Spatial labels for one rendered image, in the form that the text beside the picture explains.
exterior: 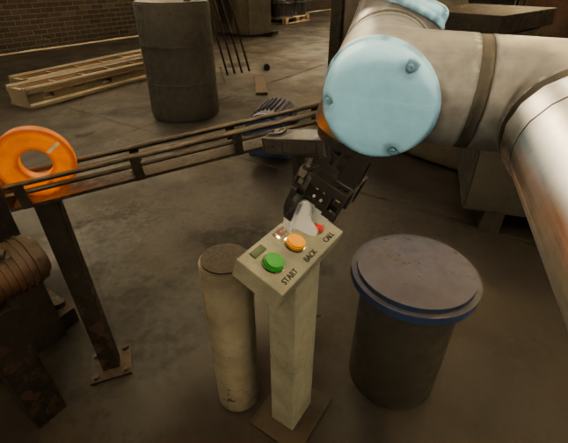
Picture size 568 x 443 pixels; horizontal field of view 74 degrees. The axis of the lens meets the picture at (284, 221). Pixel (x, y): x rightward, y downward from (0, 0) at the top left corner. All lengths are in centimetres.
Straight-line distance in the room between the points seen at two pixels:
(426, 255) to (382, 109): 79
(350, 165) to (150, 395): 99
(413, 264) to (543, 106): 78
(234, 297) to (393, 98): 65
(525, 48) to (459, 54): 5
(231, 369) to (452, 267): 62
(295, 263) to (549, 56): 52
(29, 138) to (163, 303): 82
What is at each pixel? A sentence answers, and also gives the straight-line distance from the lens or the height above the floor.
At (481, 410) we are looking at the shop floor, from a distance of 134.
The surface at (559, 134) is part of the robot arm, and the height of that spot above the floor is 98.
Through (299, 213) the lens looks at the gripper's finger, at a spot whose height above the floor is 75.
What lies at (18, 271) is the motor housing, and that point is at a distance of 105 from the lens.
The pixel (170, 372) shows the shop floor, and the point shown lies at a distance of 134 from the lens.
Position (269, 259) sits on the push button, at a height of 61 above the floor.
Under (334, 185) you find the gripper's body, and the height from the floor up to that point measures 81.
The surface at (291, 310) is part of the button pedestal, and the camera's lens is 81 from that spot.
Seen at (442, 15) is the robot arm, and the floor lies 102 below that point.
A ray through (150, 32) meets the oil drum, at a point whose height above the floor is 69.
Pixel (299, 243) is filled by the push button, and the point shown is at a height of 61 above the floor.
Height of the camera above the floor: 105
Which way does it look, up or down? 33 degrees down
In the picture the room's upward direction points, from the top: straight up
